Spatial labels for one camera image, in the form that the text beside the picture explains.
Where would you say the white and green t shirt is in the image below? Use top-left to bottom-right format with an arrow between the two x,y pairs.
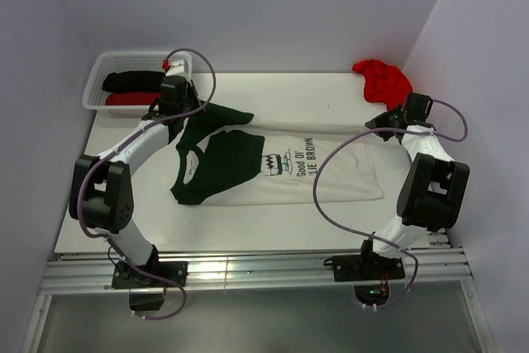
170,104 -> 384,206

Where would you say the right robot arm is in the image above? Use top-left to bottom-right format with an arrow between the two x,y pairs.
357,93 -> 470,279

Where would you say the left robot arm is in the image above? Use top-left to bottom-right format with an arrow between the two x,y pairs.
69,76 -> 206,286

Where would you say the crumpled red t shirt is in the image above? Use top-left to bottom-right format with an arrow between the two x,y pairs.
351,60 -> 412,111

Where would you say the rolled black t shirt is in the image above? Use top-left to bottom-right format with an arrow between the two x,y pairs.
102,70 -> 164,93

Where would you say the rolled red t shirt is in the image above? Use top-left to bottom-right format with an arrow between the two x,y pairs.
105,92 -> 160,107

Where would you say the white plastic basket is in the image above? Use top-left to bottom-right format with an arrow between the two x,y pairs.
82,51 -> 202,119

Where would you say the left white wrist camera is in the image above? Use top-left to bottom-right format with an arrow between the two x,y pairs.
162,52 -> 193,80

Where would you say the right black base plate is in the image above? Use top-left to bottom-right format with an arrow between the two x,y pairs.
323,254 -> 406,282

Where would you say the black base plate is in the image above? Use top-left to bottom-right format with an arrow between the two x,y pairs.
111,261 -> 188,289
323,254 -> 406,282

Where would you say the aluminium frame rail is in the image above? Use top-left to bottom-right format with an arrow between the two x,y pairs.
22,231 -> 498,352

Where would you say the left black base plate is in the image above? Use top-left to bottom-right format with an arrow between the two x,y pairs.
111,261 -> 188,289

